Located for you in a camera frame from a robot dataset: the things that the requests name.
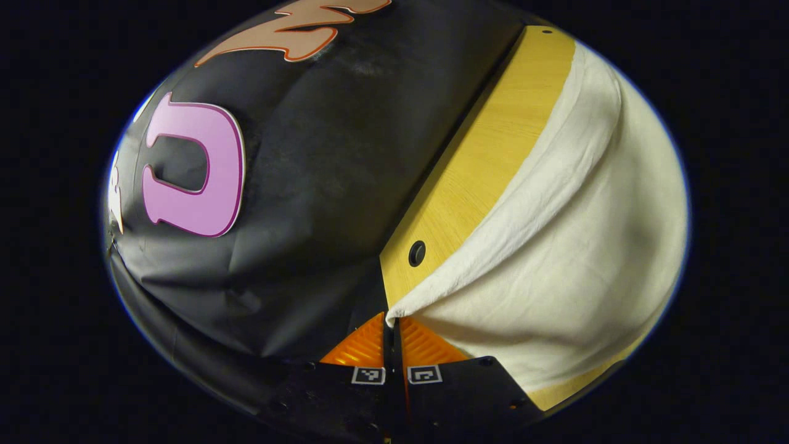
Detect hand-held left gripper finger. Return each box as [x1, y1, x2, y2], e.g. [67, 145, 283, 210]
[259, 311, 395, 442]
[394, 314, 548, 442]

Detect white jeans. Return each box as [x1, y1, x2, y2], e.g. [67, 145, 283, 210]
[385, 40, 690, 395]

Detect black backdrop cloth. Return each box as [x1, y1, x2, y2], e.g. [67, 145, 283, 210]
[105, 0, 531, 426]

